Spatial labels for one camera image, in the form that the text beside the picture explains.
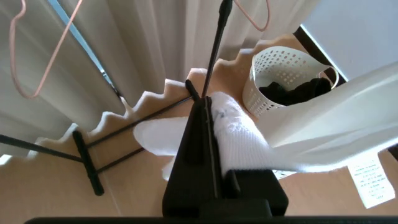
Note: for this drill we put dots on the white printed t-shirt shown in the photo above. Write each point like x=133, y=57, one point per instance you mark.
x=311, y=130

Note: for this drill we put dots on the black garment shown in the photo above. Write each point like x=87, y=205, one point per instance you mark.
x=295, y=93

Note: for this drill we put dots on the white laundry basket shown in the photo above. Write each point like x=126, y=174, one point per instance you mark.
x=280, y=62

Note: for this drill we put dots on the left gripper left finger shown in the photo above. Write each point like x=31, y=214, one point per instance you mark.
x=189, y=174

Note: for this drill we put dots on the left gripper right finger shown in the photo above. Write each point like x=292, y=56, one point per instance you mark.
x=258, y=189

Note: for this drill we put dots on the black clothes rack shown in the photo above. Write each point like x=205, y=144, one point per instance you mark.
x=88, y=168

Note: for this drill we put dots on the pink clothes hanger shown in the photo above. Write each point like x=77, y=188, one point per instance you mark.
x=259, y=30
x=11, y=46

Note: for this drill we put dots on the beige curtain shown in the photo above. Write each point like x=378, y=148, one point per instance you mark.
x=149, y=37

